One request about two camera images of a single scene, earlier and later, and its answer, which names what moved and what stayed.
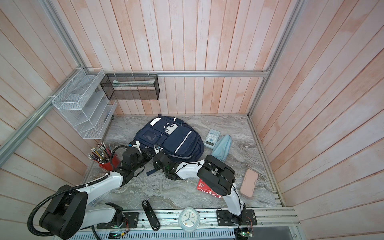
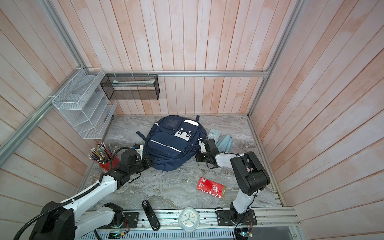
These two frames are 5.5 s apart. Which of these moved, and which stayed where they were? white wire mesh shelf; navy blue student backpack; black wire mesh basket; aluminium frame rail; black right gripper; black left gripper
Moved: black right gripper; navy blue student backpack
Stayed: white wire mesh shelf; black wire mesh basket; black left gripper; aluminium frame rail
